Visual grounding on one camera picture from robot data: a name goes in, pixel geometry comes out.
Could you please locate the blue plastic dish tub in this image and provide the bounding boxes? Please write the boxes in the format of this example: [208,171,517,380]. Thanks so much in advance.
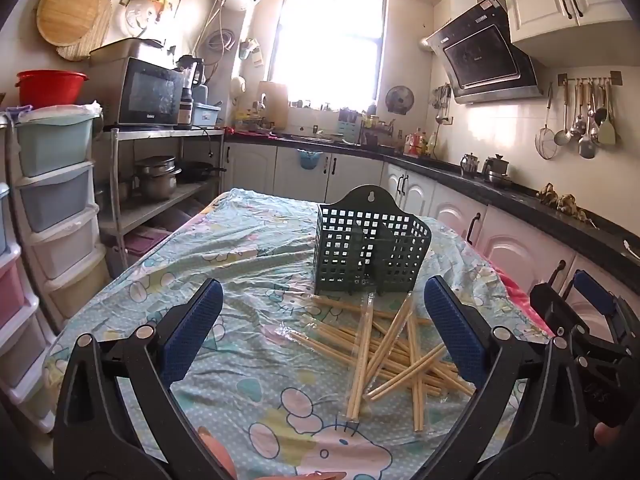
[192,102,222,129]

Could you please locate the person's right hand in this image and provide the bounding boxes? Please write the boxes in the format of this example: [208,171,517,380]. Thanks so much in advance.
[592,422,624,449]

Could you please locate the red plastic basin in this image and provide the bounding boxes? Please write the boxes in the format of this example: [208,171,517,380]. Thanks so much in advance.
[15,70,90,110]

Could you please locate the green wall hanging organizer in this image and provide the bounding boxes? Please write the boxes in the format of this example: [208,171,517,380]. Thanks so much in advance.
[239,38,264,68]

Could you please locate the pink fleece blanket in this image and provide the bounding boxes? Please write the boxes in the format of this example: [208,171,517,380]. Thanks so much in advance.
[492,257,551,341]

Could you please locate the small wall fan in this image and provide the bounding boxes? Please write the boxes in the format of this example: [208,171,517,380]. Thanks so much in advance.
[385,85,415,115]

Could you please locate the coiled grey hose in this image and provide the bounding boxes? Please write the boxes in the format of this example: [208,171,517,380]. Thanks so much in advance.
[205,29,236,55]

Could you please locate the white lower kitchen cabinets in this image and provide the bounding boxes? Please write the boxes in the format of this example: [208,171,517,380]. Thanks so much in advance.
[222,142,640,321]

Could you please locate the black blender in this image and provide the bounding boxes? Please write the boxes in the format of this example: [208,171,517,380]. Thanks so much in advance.
[176,55,206,128]

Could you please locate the purple plastic box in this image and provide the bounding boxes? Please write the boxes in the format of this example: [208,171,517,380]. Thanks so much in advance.
[122,226,172,267]

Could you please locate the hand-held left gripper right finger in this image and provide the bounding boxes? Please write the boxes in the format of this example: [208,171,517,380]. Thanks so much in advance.
[423,275,597,480]

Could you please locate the hanging steel ladles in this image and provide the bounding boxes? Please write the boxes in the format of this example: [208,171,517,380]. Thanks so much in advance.
[431,82,454,126]

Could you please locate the printed light blue tablecloth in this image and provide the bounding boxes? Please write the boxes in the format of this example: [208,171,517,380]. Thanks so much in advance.
[42,187,556,480]

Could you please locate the row of hanging kitchen utensils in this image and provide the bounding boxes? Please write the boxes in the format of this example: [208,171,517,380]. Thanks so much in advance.
[535,72,624,161]

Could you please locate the metal shelf rack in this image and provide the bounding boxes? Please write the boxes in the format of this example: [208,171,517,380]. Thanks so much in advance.
[95,127,227,281]

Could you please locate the wooden cutting board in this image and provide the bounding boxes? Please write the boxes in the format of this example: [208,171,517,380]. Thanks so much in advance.
[257,81,290,129]

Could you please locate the white round lid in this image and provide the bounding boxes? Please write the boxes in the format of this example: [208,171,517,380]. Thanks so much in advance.
[119,0,162,39]

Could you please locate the black kitchen countertop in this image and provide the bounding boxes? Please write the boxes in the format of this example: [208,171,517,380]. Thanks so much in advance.
[224,129,640,267]

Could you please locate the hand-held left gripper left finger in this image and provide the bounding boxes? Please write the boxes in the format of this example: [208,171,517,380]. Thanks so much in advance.
[52,278,224,480]

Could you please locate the stacked steel pots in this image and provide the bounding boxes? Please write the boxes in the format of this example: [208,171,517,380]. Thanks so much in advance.
[134,156,183,201]

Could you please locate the black range hood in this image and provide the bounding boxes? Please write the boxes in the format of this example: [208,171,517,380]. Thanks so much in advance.
[424,0,546,106]

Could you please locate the round woven straw mat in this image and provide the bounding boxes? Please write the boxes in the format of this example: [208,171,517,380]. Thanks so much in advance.
[55,0,114,63]

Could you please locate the metal spice rack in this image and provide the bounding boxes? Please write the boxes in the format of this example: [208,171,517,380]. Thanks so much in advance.
[360,115,397,150]

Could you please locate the ginger roots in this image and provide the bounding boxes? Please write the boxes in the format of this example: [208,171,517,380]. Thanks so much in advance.
[536,182,592,222]

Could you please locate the white upper cabinet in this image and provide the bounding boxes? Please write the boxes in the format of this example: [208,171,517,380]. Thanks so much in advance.
[497,0,635,44]

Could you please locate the black microwave oven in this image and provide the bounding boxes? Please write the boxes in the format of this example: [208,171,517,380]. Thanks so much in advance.
[116,57,184,128]

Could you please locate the pastel plastic drawer tower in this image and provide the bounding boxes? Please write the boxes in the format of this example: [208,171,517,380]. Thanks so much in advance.
[14,104,112,321]
[0,180,57,433]

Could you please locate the pile of bamboo chopsticks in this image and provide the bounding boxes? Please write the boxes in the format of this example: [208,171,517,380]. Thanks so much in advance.
[277,291,477,435]

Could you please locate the group of condiment bottles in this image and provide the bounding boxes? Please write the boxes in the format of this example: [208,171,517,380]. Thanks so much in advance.
[402,127,442,158]

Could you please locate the grey plastic container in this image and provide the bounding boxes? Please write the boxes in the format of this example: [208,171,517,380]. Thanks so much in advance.
[89,37,177,68]

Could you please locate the black frying pan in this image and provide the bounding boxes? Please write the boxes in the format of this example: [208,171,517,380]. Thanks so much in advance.
[177,161,227,184]

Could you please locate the round bamboo tray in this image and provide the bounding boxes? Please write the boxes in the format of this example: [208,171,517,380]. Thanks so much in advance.
[36,0,101,46]

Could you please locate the steel teapot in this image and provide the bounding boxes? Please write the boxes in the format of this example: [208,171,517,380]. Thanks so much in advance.
[481,154,512,187]

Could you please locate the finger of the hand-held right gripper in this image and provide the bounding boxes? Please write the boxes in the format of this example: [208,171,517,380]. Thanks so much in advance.
[574,269,640,347]
[529,282,627,367]

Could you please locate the kitchen window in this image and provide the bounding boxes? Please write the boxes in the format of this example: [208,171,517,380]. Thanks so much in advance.
[267,0,389,107]

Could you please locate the green plastic utensil basket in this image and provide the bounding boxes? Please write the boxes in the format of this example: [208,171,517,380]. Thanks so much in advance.
[314,185,433,297]

